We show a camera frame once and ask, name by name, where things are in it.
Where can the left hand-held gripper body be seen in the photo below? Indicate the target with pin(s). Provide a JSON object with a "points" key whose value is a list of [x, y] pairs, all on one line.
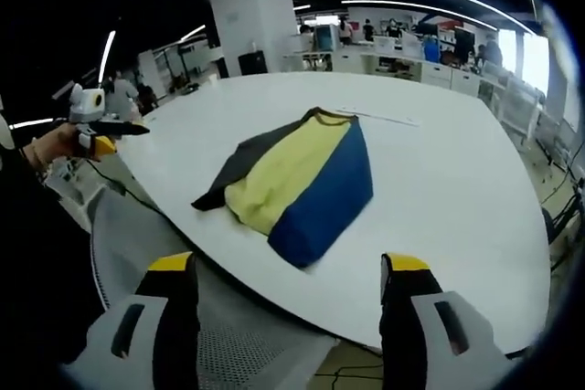
{"points": [[84, 104]]}

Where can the white worn device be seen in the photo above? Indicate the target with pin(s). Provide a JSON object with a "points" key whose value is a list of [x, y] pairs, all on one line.
{"points": [[7, 132]]}

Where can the yellow blue grey garment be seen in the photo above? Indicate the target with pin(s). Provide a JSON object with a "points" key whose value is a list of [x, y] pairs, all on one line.
{"points": [[297, 180]]}

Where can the person's black shirt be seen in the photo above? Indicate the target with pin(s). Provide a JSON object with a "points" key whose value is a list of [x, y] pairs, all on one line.
{"points": [[41, 248]]}

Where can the blue storage box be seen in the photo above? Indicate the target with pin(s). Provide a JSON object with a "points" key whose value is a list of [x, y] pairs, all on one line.
{"points": [[432, 49]]}

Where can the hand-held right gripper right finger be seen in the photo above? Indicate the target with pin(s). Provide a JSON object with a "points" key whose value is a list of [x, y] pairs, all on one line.
{"points": [[402, 330]]}

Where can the person's left hand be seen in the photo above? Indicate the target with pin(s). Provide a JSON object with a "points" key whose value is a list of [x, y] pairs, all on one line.
{"points": [[57, 143]]}

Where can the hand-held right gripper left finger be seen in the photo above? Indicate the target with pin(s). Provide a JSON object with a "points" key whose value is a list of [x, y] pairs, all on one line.
{"points": [[176, 317]]}

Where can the black cabinet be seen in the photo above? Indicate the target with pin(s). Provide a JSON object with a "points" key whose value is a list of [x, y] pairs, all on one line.
{"points": [[252, 62]]}

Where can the wide white pillar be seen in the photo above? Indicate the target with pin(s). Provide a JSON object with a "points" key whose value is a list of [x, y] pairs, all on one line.
{"points": [[256, 20]]}

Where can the white strip with holes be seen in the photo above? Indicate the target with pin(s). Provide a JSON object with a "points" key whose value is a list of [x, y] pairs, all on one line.
{"points": [[388, 118]]}

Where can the grey mesh chair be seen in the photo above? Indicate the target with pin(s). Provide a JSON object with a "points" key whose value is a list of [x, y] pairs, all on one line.
{"points": [[151, 248]]}

